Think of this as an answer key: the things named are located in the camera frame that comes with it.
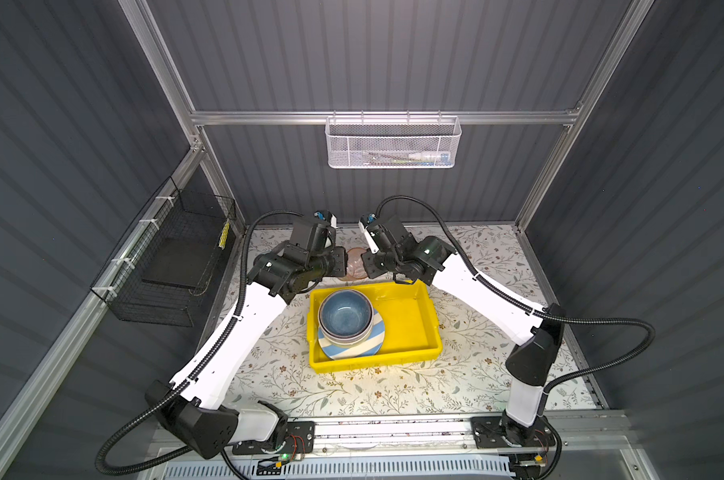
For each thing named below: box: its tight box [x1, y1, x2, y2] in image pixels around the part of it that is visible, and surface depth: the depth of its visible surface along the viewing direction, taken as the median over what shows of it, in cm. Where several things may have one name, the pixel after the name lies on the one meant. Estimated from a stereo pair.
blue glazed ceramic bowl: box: [318, 289, 374, 339], surface depth 86 cm
